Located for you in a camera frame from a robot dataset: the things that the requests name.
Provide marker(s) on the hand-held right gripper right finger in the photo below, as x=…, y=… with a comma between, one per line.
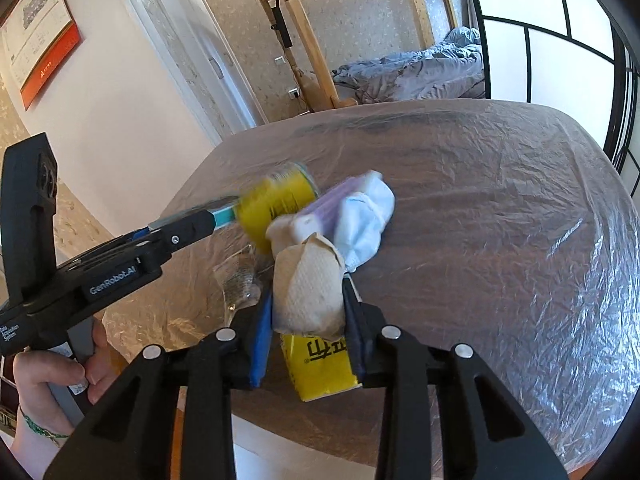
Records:
x=353, y=342

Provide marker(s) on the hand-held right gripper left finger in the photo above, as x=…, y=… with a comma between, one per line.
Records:
x=262, y=342

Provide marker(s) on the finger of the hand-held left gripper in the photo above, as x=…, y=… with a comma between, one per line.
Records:
x=195, y=232

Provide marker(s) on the small yellow tissue packet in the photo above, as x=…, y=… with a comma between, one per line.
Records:
x=320, y=370

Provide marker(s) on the brown paper towel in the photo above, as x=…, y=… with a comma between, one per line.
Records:
x=307, y=285

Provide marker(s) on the yellow tin can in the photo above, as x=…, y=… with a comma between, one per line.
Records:
x=280, y=200

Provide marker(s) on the blue face mask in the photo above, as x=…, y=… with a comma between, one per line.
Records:
x=360, y=225

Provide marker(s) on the person's left forearm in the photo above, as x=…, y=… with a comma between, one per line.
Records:
x=35, y=457

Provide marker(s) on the person's left hand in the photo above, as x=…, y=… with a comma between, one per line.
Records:
x=45, y=367

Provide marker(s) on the clear plastic wrapper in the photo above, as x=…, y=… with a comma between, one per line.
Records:
x=240, y=280

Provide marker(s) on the purple plastic tube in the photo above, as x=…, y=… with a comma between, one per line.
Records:
x=325, y=207

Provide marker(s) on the table with plastic cover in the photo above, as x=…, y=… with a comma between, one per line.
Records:
x=475, y=235

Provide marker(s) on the white door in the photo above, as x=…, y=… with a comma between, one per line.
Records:
x=190, y=45

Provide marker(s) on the grey-blue blanket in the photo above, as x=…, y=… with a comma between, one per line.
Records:
x=410, y=72

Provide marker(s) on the black-framed paper screen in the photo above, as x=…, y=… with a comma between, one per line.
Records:
x=550, y=60

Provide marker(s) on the wooden bunk bed frame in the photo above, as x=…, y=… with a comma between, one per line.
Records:
x=312, y=55

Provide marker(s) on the wall poster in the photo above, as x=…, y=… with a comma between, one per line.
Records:
x=35, y=35

